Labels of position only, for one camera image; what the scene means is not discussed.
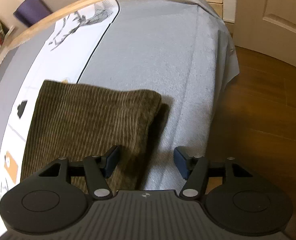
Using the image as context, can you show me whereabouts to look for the grey bed sheet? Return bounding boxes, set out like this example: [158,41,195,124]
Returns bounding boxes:
[0,0,240,240]

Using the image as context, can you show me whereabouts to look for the brown corduroy pants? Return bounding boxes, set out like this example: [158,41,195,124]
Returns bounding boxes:
[21,80,162,191]

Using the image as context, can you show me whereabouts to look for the white printed deer bed runner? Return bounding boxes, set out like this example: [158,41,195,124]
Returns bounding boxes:
[0,0,120,198]

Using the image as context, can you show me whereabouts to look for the purple storage box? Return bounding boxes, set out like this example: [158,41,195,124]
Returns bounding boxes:
[13,0,52,28]

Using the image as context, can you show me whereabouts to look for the cream door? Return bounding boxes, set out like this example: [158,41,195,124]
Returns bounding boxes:
[233,0,296,67]

